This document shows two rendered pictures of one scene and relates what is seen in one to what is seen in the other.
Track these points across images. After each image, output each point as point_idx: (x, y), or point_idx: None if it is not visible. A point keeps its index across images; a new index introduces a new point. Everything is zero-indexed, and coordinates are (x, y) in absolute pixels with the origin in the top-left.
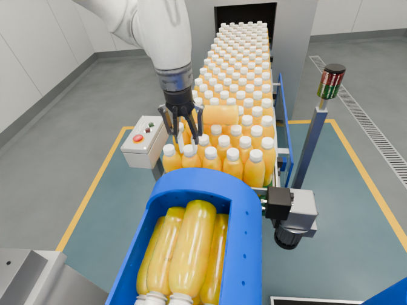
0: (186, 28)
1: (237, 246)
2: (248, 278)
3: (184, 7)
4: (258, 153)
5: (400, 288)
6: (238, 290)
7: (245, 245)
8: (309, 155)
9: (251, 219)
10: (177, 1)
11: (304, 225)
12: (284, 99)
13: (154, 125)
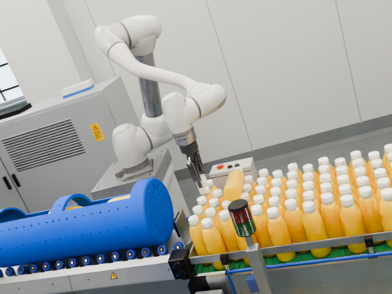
0: (170, 117)
1: (111, 205)
2: (102, 214)
3: (169, 108)
4: (192, 218)
5: None
6: (97, 210)
7: (113, 210)
8: None
9: (125, 211)
10: (164, 105)
11: None
12: (366, 255)
13: (236, 167)
